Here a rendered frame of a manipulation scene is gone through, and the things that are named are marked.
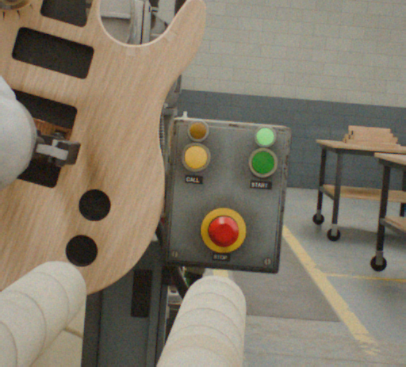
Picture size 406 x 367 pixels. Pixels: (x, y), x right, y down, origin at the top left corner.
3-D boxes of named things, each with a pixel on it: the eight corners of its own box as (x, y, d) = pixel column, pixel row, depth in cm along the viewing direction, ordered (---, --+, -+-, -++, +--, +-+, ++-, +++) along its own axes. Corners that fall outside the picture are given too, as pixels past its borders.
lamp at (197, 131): (185, 141, 142) (187, 118, 142) (208, 143, 142) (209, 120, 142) (185, 141, 141) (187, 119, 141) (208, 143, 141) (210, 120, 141)
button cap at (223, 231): (207, 242, 143) (209, 213, 143) (236, 245, 143) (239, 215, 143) (207, 246, 140) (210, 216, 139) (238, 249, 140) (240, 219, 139)
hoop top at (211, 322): (182, 328, 56) (187, 267, 56) (244, 334, 56) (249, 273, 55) (141, 447, 36) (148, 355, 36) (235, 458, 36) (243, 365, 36)
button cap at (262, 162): (250, 172, 143) (252, 150, 143) (272, 173, 143) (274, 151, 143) (250, 173, 141) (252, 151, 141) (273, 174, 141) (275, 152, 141)
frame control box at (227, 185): (128, 277, 167) (141, 112, 165) (264, 288, 167) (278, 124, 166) (117, 306, 142) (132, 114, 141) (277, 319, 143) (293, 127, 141)
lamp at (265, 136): (253, 147, 142) (254, 124, 142) (275, 148, 142) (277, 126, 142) (253, 147, 141) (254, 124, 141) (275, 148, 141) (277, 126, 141)
